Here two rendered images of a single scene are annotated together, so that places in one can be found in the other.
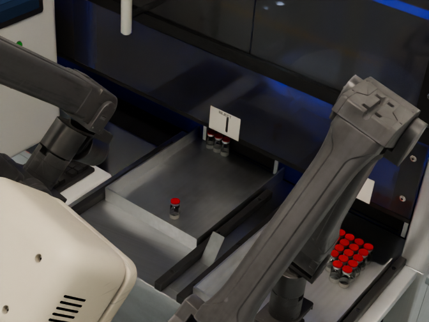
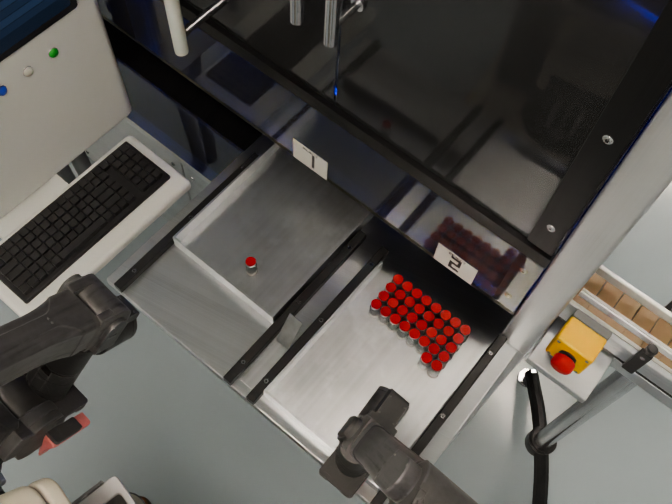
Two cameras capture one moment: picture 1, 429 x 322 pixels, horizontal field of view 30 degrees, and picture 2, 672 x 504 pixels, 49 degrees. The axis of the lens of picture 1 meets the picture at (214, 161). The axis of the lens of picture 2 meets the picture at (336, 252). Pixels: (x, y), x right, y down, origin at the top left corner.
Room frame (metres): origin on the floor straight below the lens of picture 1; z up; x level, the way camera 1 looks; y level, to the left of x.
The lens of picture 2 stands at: (0.75, -0.09, 2.21)
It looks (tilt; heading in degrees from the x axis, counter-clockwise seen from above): 63 degrees down; 0
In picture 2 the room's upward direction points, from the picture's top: 6 degrees clockwise
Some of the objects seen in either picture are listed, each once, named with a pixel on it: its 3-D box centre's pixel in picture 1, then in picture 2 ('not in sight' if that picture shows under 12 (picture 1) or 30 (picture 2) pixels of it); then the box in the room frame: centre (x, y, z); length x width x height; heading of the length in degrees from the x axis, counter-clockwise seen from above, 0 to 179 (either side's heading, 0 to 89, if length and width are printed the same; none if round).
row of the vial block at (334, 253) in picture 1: (318, 253); (408, 333); (1.26, -0.23, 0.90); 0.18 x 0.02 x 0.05; 56
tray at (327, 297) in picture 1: (295, 278); (378, 369); (1.18, -0.18, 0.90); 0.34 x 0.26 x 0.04; 146
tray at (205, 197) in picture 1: (197, 183); (280, 221); (1.47, 0.03, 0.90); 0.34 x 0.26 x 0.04; 146
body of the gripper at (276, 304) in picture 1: (285, 302); (354, 456); (1.00, -0.15, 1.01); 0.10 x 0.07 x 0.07; 146
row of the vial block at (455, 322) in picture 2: (334, 237); (429, 308); (1.31, -0.27, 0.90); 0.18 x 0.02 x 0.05; 56
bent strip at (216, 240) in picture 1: (197, 262); (271, 351); (1.19, 0.02, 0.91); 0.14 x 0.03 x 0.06; 146
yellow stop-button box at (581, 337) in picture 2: not in sight; (577, 342); (1.24, -0.52, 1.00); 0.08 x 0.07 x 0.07; 146
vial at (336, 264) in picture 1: (336, 271); (424, 361); (1.21, -0.27, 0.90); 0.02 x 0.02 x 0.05
